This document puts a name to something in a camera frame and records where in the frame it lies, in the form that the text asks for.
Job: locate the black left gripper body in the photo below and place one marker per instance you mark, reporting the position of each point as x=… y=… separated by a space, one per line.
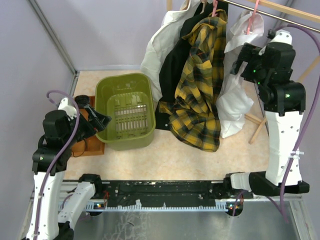
x=85 y=129

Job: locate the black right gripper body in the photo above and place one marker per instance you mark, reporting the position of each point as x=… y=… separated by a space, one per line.
x=252 y=72

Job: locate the white collared shirt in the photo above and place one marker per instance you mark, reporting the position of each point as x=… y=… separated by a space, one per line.
x=233 y=103

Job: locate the pink plastic hanger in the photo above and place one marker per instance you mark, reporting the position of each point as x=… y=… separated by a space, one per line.
x=251 y=19

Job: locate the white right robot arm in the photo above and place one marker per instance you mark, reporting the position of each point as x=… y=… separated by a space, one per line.
x=282 y=125

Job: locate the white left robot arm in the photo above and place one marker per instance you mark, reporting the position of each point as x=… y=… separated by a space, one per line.
x=62 y=130

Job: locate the pink hanger with plaid shirt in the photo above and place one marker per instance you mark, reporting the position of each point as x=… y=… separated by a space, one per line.
x=214 y=5

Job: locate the yellow plaid shirt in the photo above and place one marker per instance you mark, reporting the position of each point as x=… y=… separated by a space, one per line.
x=193 y=116

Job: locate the orange compartment tray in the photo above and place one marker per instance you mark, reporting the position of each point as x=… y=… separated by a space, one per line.
x=91 y=146

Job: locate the green plastic basket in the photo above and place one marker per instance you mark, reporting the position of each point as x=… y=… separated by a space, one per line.
x=128 y=100

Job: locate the black hanging garment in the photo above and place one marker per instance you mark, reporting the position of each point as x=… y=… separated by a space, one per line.
x=174 y=62

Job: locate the cream white hanging garment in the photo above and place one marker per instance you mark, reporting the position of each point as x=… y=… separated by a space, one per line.
x=163 y=41

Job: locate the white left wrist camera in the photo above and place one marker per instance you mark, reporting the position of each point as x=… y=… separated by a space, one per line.
x=66 y=105

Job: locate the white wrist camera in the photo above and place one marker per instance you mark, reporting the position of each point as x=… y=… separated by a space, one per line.
x=66 y=105
x=280 y=36

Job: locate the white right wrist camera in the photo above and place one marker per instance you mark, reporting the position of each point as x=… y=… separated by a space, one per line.
x=280 y=36

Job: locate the wooden rack frame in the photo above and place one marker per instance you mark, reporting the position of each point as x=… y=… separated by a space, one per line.
x=209 y=101

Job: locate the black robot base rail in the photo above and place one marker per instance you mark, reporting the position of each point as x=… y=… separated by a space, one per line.
x=180 y=193

